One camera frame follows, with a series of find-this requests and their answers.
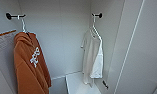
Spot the white wardrobe door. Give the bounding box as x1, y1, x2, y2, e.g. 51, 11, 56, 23
113, 0, 157, 94

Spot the white wardrobe cabinet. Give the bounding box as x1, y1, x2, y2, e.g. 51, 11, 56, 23
0, 0, 128, 94

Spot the white shirt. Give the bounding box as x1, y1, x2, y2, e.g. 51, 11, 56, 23
80, 28, 105, 89

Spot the white wardrobe shelf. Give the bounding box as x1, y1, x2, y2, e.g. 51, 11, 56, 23
65, 71, 112, 94

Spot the orange hoodie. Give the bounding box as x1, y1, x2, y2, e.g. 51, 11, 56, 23
12, 31, 53, 94

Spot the white sign with orange header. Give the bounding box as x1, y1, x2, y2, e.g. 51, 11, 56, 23
0, 28, 18, 55

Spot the black wall hook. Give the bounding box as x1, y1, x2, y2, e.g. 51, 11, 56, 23
5, 12, 27, 21
91, 12, 104, 20

